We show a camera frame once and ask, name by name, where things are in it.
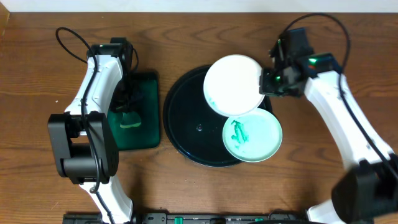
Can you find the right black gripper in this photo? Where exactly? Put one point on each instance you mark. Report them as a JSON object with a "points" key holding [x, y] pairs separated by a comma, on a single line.
{"points": [[267, 87]]}

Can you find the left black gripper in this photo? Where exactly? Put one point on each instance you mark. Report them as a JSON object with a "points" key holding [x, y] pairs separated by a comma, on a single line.
{"points": [[125, 104]]}

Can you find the green sponge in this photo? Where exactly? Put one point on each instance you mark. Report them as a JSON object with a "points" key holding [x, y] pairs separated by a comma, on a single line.
{"points": [[130, 120]]}

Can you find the white plate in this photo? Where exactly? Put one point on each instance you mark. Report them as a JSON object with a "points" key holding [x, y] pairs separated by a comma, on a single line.
{"points": [[231, 85]]}

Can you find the mint plate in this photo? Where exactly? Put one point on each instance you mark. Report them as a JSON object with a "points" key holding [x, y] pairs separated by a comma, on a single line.
{"points": [[252, 137]]}

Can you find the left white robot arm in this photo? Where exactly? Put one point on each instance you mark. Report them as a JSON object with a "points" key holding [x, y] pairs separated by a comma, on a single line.
{"points": [[83, 145]]}

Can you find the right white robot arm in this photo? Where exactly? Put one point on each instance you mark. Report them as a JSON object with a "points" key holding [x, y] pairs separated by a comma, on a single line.
{"points": [[369, 187]]}

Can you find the dark green rectangular tray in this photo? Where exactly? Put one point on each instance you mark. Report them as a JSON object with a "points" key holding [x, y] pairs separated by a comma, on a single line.
{"points": [[147, 135]]}

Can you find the round black tray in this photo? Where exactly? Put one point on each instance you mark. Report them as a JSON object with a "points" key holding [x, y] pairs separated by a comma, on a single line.
{"points": [[193, 128]]}

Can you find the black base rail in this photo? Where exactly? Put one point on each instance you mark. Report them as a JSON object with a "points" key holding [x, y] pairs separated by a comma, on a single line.
{"points": [[164, 218]]}

